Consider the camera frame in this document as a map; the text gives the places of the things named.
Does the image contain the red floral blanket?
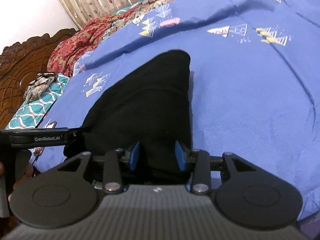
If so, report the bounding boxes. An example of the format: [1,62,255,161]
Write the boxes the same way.
[47,0,220,77]

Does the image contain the black pants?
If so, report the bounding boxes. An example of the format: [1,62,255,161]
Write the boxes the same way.
[64,49,193,180]

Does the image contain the blue printed bedsheet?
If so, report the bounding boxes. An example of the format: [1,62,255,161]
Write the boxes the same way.
[30,0,320,222]

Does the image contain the carved wooden headboard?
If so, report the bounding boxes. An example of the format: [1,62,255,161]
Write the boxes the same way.
[0,28,80,130]

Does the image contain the crumpled grey floral cloth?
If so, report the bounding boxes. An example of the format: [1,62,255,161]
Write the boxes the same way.
[24,72,58,103]

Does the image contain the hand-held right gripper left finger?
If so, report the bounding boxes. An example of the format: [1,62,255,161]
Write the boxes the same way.
[45,141,140,193]

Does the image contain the teal patterned pillow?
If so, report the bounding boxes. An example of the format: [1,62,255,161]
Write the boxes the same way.
[5,75,71,130]

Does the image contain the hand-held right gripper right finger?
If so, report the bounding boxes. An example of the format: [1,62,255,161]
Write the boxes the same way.
[175,141,273,195]

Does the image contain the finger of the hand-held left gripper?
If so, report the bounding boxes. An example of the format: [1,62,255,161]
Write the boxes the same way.
[64,126,89,144]

